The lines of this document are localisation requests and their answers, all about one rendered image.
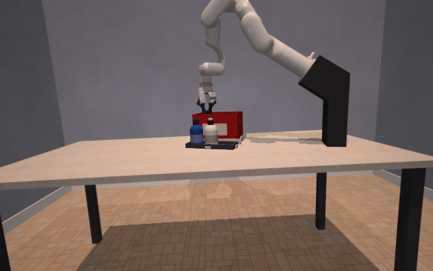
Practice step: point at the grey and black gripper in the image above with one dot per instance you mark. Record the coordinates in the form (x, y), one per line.
(205, 99)

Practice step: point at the red bottle crate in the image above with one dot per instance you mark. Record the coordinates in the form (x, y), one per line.
(229, 124)

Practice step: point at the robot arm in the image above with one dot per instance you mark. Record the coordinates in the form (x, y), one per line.
(260, 40)

